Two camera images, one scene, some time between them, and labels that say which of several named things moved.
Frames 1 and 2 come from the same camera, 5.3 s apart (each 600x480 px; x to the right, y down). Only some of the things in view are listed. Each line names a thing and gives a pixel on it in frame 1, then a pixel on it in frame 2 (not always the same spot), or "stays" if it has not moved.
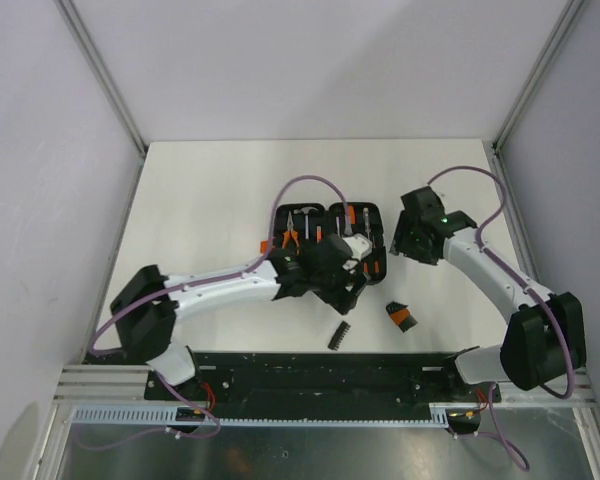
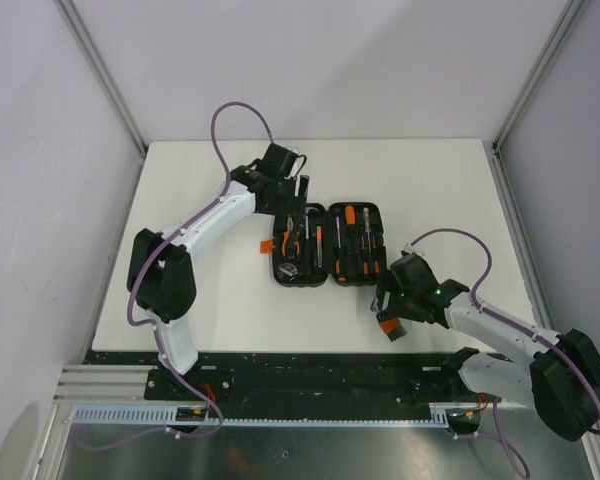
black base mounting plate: x=329 y=379 stays
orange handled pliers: x=290 y=232 stays
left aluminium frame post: x=77 y=27 stays
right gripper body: x=406 y=242 → x=400 y=302
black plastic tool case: x=297 y=224 stays
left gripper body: x=330 y=287 → x=285 y=203
